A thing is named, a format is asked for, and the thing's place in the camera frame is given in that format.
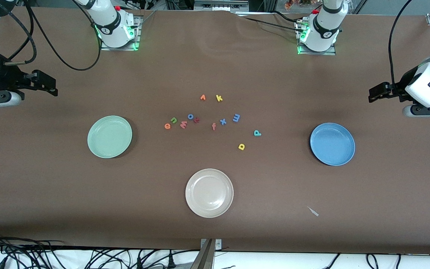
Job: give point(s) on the blue plate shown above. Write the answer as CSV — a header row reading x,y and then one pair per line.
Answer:
x,y
332,145

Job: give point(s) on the yellow foam letter D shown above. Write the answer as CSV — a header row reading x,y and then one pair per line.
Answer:
x,y
239,147

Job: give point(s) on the metal background device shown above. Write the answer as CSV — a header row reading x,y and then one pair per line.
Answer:
x,y
220,5

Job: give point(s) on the aluminium bracket at table edge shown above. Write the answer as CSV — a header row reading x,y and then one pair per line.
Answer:
x,y
207,257

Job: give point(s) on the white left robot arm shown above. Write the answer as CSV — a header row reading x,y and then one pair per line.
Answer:
x,y
325,26

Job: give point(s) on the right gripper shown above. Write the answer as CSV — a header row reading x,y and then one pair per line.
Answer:
x,y
3,77

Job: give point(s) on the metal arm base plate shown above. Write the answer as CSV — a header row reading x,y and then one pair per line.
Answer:
x,y
330,53
137,33

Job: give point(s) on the beige plate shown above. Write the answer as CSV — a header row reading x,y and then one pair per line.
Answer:
x,y
209,193

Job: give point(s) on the light green plate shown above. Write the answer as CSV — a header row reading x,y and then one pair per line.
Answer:
x,y
109,136

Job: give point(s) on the brown table cover sheet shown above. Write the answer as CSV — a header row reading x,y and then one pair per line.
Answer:
x,y
50,186

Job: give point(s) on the orange red background object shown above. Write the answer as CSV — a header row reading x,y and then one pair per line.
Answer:
x,y
289,4

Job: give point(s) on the small white paper scrap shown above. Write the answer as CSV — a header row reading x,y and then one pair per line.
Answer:
x,y
313,211

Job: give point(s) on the blue foam letter E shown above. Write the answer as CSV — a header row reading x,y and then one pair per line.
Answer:
x,y
236,118

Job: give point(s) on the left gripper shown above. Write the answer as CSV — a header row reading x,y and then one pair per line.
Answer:
x,y
399,88

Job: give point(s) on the teal foam letter P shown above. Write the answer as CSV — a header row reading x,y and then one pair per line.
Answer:
x,y
255,133

